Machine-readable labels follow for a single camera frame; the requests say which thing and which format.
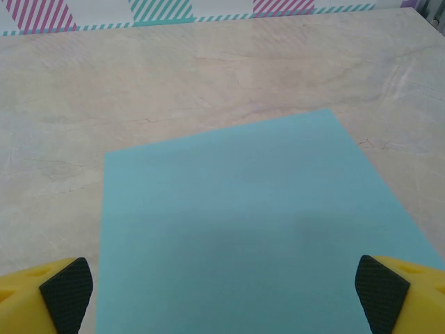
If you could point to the light blue cloth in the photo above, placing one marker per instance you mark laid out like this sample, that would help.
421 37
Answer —
236 215

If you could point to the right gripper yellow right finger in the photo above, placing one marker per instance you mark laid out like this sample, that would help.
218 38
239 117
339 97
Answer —
410 299

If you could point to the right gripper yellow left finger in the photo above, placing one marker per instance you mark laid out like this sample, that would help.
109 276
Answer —
31 299

